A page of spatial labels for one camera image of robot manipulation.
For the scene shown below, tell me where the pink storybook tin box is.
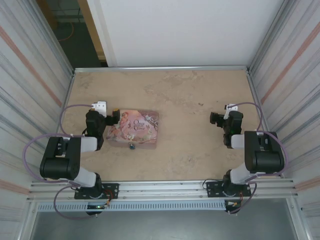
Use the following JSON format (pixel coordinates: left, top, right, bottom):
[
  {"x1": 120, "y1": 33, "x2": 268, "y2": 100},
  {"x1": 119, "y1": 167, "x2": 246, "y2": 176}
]
[{"x1": 106, "y1": 108, "x2": 160, "y2": 151}]

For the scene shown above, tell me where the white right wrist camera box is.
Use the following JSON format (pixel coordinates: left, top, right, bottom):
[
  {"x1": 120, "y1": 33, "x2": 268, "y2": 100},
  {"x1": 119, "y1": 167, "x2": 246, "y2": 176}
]
[{"x1": 223, "y1": 103, "x2": 239, "y2": 120}]

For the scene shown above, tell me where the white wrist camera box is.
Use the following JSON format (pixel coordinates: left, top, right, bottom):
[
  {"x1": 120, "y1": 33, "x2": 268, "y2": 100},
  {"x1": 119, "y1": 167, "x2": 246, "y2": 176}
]
[
  {"x1": 90, "y1": 100, "x2": 108, "y2": 117},
  {"x1": 223, "y1": 103, "x2": 239, "y2": 120}
]

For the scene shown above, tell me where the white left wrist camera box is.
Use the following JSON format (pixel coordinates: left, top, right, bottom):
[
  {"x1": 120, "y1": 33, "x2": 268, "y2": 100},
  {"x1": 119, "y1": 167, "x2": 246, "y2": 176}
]
[{"x1": 90, "y1": 100, "x2": 108, "y2": 117}]

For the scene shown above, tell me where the short aluminium frame rail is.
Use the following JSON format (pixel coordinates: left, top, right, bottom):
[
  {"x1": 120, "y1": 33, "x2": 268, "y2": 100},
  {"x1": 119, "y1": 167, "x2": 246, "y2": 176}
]
[{"x1": 73, "y1": 65, "x2": 251, "y2": 74}]

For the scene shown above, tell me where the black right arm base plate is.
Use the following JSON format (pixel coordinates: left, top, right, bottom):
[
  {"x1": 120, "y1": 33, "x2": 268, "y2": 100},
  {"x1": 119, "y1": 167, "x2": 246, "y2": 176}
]
[{"x1": 206, "y1": 181, "x2": 252, "y2": 198}]

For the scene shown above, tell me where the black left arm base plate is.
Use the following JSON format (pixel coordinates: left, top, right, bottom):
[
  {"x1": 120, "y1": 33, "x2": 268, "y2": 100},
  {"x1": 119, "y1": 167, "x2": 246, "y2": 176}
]
[{"x1": 74, "y1": 183, "x2": 120, "y2": 200}]

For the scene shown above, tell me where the red base wire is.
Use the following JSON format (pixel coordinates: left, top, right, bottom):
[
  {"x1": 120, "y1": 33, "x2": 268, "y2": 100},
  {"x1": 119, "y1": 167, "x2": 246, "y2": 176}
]
[
  {"x1": 234, "y1": 193, "x2": 248, "y2": 208},
  {"x1": 103, "y1": 189, "x2": 118, "y2": 205}
]

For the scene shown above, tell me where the long aluminium mounting rail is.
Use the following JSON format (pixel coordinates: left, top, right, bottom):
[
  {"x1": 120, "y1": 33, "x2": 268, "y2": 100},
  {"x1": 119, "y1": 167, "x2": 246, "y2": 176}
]
[{"x1": 26, "y1": 178, "x2": 300, "y2": 203}]

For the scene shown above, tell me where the wooden door frame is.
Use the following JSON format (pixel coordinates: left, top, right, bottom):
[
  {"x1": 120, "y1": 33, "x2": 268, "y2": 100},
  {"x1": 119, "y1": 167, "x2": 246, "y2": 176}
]
[{"x1": 77, "y1": 0, "x2": 106, "y2": 61}]

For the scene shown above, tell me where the orange floor cable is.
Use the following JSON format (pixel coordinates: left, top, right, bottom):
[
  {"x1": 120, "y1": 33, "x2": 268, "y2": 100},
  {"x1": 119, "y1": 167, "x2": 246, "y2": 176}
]
[{"x1": 58, "y1": 21, "x2": 76, "y2": 42}]

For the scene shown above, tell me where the white slotted cable duct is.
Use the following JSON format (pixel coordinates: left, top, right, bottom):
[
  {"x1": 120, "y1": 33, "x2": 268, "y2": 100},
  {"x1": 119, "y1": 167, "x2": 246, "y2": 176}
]
[{"x1": 36, "y1": 199, "x2": 227, "y2": 212}]

